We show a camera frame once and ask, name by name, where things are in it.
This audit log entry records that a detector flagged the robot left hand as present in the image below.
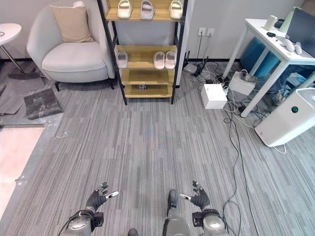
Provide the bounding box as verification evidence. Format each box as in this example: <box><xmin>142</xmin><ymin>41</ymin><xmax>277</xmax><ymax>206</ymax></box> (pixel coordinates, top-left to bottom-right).
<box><xmin>85</xmin><ymin>182</ymin><xmax>119</xmax><ymax>212</ymax></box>

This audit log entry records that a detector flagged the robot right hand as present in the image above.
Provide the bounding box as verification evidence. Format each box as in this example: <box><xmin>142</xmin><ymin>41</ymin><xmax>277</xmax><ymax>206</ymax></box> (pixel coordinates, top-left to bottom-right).
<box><xmin>179</xmin><ymin>180</ymin><xmax>212</xmax><ymax>211</ymax></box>

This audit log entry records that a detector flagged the black wooden shoe rack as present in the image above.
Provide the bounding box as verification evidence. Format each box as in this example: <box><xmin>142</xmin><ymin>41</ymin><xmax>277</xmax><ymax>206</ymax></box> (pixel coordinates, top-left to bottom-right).
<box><xmin>97</xmin><ymin>0</ymin><xmax>189</xmax><ymax>106</ymax></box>

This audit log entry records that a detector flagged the robot silver leg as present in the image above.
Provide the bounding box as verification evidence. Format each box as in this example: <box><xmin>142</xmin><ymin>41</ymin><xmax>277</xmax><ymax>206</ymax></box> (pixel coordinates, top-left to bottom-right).
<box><xmin>163</xmin><ymin>189</ymin><xmax>191</xmax><ymax>236</ymax></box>

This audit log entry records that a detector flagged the white cardboard box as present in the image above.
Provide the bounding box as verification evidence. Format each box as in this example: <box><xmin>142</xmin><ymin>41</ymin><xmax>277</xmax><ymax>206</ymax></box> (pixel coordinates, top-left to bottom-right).
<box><xmin>203</xmin><ymin>84</ymin><xmax>228</xmax><ymax>110</ymax></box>

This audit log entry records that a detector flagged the dark grey floor mat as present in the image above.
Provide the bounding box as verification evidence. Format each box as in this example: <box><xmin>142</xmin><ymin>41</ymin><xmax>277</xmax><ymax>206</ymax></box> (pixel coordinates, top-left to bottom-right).
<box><xmin>23</xmin><ymin>88</ymin><xmax>64</xmax><ymax>120</ymax></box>

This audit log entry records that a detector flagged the white air purifier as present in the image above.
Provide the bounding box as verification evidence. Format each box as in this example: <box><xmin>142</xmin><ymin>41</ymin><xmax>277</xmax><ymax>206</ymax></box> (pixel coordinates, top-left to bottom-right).
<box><xmin>254</xmin><ymin>88</ymin><xmax>315</xmax><ymax>148</ymax></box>

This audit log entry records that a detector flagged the black router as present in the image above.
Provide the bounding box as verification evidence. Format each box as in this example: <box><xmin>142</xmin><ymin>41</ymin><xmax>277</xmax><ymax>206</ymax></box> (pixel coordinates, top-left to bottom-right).
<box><xmin>183</xmin><ymin>50</ymin><xmax>209</xmax><ymax>77</ymax></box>

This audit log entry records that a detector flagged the grey slipper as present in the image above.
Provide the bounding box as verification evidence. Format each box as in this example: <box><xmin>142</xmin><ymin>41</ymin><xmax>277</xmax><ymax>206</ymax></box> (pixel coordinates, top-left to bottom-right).
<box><xmin>140</xmin><ymin>0</ymin><xmax>156</xmax><ymax>20</ymax></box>
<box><xmin>117</xmin><ymin>51</ymin><xmax>128</xmax><ymax>69</ymax></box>

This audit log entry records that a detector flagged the pink white slipper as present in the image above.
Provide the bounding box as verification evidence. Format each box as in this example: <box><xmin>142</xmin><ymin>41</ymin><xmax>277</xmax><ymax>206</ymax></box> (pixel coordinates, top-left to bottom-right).
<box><xmin>164</xmin><ymin>51</ymin><xmax>176</xmax><ymax>69</ymax></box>
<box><xmin>153</xmin><ymin>51</ymin><xmax>165</xmax><ymax>70</ymax></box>

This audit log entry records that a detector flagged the white armchair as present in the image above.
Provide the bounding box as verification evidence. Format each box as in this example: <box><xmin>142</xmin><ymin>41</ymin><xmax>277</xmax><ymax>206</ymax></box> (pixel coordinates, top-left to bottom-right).
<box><xmin>26</xmin><ymin>0</ymin><xmax>116</xmax><ymax>92</ymax></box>

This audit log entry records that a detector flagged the blue bin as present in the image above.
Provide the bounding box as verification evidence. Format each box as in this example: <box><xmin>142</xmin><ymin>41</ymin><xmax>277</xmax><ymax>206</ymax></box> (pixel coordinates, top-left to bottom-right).
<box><xmin>240</xmin><ymin>37</ymin><xmax>281</xmax><ymax>79</ymax></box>

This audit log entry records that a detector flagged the white desk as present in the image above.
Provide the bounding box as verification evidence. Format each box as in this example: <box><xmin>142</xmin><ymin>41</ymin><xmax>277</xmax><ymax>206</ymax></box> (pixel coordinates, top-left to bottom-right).
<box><xmin>222</xmin><ymin>18</ymin><xmax>315</xmax><ymax>118</ymax></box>

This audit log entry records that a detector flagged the beige cushion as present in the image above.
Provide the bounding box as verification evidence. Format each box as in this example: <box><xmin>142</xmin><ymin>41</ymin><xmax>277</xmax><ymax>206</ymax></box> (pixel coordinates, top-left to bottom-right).
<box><xmin>50</xmin><ymin>4</ymin><xmax>95</xmax><ymax>43</ymax></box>

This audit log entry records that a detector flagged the white game controller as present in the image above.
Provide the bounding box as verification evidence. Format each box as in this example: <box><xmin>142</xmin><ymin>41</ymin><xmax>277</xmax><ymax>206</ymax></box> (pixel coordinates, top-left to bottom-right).
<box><xmin>280</xmin><ymin>38</ymin><xmax>303</xmax><ymax>55</ymax></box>

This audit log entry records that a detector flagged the round white side table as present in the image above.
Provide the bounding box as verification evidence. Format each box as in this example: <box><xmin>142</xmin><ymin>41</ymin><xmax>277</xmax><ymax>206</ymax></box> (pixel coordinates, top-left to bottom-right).
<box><xmin>0</xmin><ymin>23</ymin><xmax>25</xmax><ymax>74</ymax></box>

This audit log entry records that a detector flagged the white cup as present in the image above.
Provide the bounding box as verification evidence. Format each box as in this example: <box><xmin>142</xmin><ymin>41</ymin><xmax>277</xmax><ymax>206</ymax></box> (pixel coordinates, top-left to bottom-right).
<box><xmin>264</xmin><ymin>15</ymin><xmax>278</xmax><ymax>30</ymax></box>

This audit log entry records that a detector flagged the cream white slipper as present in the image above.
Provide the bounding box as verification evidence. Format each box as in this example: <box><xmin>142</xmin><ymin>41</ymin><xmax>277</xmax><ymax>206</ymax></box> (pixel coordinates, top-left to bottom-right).
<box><xmin>117</xmin><ymin>0</ymin><xmax>133</xmax><ymax>19</ymax></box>
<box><xmin>169</xmin><ymin>0</ymin><xmax>183</xmax><ymax>20</ymax></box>

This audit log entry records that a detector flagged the dark monitor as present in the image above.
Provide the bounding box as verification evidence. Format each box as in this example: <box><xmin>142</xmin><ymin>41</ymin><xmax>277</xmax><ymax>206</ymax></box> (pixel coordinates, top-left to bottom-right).
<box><xmin>286</xmin><ymin>8</ymin><xmax>315</xmax><ymax>58</ymax></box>

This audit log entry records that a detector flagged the black floor cable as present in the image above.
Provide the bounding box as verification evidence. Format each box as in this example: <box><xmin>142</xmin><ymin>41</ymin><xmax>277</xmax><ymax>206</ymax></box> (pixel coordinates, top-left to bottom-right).
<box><xmin>222</xmin><ymin>98</ymin><xmax>260</xmax><ymax>236</ymax></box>

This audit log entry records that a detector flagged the white box with cables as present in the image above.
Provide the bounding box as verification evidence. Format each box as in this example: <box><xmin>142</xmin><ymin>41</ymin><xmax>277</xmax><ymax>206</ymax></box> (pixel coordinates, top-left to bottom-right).
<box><xmin>228</xmin><ymin>69</ymin><xmax>256</xmax><ymax>95</ymax></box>

